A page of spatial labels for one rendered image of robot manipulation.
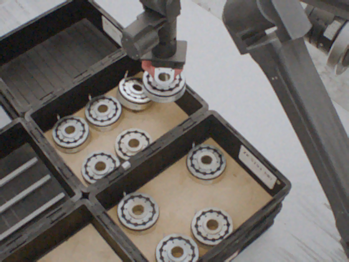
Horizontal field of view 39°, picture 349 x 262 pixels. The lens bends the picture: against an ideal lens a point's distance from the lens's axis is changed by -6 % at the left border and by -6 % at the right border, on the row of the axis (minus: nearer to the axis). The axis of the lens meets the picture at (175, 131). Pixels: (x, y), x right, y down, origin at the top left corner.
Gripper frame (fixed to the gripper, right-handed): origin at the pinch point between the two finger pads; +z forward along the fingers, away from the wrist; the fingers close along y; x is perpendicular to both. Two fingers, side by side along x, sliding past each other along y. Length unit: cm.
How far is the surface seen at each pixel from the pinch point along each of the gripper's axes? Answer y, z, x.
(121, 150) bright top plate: -10.3, 19.3, -10.2
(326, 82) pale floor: 75, 107, 91
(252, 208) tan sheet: 24.4, 22.4, -22.4
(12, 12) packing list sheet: -64, 35, 55
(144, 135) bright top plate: -4.9, 19.4, -5.1
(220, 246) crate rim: 16.0, 12.1, -37.1
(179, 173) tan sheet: 5.2, 22.3, -14.1
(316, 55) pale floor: 71, 108, 110
